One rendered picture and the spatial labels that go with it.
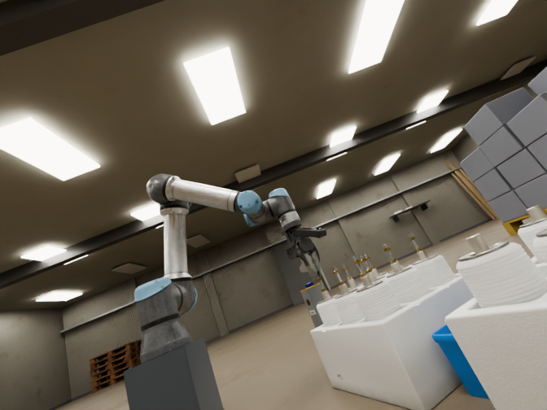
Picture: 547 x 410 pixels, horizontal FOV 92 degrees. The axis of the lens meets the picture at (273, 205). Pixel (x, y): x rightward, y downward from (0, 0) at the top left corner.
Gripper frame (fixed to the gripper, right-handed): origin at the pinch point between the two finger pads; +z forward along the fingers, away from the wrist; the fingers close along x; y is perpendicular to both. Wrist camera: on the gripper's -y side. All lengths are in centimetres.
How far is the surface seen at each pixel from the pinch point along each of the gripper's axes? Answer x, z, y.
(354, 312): 8.1, 14.3, -13.1
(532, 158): -248, -23, -67
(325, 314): 4.7, 12.8, 0.5
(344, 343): 11.4, 20.6, -8.0
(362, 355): 13.6, 23.4, -13.8
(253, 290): -561, -73, 807
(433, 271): -9.5, 12.5, -31.6
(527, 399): 26, 28, -47
